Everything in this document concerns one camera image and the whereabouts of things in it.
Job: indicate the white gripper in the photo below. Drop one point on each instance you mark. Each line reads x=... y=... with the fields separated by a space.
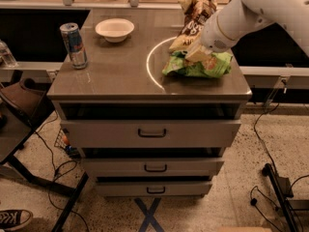
x=211 y=35

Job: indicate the green rice chip bag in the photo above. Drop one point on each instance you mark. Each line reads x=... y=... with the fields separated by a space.
x=214 y=66

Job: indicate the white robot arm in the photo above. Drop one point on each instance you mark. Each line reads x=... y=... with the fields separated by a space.
x=226 y=27

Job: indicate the brown sea salt chip bag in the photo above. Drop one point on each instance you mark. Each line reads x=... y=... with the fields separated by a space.
x=196 y=13

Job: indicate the redbull can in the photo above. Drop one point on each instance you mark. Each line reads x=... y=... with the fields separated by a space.
x=74 y=45

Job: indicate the white bowl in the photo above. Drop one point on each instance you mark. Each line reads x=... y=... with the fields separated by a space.
x=114 y=30

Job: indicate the top drawer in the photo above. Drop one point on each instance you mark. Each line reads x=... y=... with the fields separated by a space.
x=150 y=133

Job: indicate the drawer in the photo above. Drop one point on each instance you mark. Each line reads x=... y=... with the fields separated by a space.
x=166 y=167
x=150 y=133
x=186 y=188

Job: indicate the grey drawer cabinet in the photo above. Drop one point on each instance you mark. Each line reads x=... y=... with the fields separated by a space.
x=124 y=81

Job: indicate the bottom drawer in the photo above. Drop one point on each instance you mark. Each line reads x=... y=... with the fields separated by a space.
x=186 y=188

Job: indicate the middle drawer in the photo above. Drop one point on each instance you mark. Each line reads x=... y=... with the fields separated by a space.
x=166 y=167

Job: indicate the black floor stand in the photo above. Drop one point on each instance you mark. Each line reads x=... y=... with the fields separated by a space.
x=284 y=195

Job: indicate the clear plastic bottle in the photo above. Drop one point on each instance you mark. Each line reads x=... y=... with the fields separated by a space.
x=7 y=56

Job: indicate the dark side table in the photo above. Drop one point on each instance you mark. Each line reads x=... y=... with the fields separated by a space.
x=29 y=107

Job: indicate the black white sneaker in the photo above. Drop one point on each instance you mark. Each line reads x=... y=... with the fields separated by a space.
x=12 y=220

